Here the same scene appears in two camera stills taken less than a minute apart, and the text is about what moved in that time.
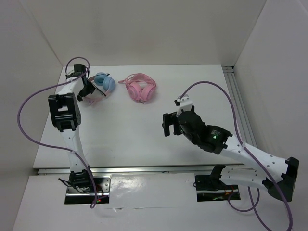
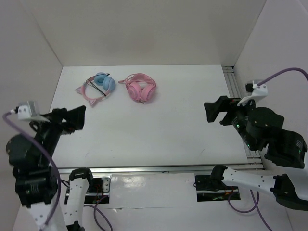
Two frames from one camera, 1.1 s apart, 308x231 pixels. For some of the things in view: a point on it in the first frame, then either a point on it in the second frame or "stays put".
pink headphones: [140, 87] stays put
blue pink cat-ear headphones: [105, 83] stays put
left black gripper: [90, 88] to [75, 118]
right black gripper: [168, 119] to [224, 103]
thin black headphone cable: [96, 87] stays put
